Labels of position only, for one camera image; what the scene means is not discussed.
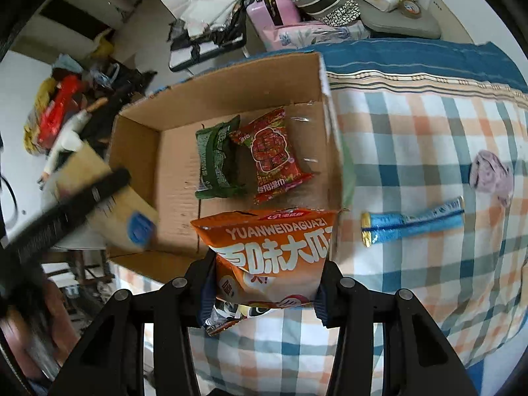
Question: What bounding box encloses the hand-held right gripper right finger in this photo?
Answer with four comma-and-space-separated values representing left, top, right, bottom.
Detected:
314, 258, 479, 396

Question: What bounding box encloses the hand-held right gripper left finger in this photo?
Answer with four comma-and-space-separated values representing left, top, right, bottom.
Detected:
49, 250, 218, 396

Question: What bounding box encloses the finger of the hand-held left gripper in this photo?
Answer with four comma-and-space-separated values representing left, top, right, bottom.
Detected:
0, 168, 156, 281

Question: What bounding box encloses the orange snack packet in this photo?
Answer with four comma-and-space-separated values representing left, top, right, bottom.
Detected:
190, 209, 341, 336

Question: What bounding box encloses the green snack packet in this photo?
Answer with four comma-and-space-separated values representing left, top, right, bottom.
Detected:
195, 115, 248, 201

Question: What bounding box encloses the cardboard box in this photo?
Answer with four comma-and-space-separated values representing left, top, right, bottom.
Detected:
55, 51, 356, 274

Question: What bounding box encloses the red snack packet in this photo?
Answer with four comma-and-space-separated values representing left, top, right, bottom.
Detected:
229, 106, 315, 205

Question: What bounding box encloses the white bottle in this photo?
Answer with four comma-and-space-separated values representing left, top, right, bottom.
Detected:
38, 98, 110, 186

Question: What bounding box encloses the blue tube packet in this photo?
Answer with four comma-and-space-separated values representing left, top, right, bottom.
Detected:
361, 196, 466, 248

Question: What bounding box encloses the red plastic bag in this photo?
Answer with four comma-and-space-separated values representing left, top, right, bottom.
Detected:
37, 75, 88, 148

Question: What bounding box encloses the plaid bed sheet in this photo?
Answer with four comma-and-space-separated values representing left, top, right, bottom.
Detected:
108, 40, 528, 396

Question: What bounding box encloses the purple cloth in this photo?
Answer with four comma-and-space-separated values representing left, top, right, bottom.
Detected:
469, 150, 513, 208

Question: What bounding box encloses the white chair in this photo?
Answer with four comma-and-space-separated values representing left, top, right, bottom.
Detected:
148, 0, 250, 72

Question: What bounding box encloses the pink suitcase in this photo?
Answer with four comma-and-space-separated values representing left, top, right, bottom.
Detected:
243, 0, 302, 39

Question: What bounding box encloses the floral pillow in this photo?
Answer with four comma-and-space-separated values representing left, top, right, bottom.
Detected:
262, 21, 370, 52

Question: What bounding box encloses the grey cushion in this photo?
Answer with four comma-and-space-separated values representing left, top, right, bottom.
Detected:
358, 0, 441, 41

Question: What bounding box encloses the tape roll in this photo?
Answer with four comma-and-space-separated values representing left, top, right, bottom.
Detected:
398, 0, 422, 19

